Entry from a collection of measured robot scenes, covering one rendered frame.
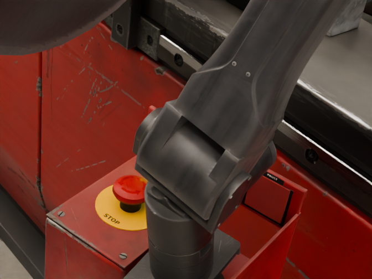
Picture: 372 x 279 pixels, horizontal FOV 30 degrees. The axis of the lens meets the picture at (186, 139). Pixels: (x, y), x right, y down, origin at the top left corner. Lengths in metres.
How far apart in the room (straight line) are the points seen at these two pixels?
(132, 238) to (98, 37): 0.48
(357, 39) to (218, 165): 0.48
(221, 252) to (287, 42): 0.26
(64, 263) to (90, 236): 0.05
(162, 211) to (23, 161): 0.96
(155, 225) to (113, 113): 0.57
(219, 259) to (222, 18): 0.36
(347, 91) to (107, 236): 0.31
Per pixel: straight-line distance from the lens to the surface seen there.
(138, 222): 0.70
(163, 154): 0.49
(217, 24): 0.88
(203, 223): 0.52
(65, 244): 0.71
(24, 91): 1.38
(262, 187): 0.71
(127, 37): 0.99
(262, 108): 0.46
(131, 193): 0.69
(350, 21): 0.93
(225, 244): 0.65
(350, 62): 0.86
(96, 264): 0.69
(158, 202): 0.55
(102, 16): 0.16
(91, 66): 1.13
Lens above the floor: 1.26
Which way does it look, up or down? 36 degrees down
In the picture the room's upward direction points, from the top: 9 degrees clockwise
